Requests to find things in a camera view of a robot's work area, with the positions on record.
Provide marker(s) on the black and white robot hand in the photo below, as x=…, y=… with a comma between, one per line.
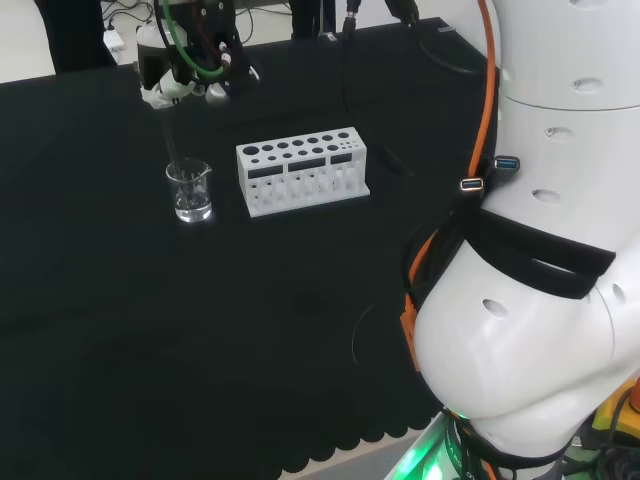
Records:
x=220, y=50

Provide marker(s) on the clear glass rod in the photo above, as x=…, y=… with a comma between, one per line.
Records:
x=170, y=140

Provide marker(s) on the white test tube rack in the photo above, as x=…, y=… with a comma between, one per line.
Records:
x=243, y=172

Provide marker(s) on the small clear glass beaker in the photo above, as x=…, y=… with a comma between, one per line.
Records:
x=192, y=212

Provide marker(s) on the black tripod leg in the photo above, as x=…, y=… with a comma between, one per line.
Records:
x=310, y=17

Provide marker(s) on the white power adapter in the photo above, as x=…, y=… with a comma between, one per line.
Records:
x=112, y=39

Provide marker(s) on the black floor stand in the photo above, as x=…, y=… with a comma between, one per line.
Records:
x=75, y=35

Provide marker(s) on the black bench cloth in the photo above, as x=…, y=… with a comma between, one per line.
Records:
x=150, y=325

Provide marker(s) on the thin grey thread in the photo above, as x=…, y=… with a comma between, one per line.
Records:
x=353, y=340

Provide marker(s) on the yellow stop button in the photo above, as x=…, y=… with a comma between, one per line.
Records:
x=607, y=415

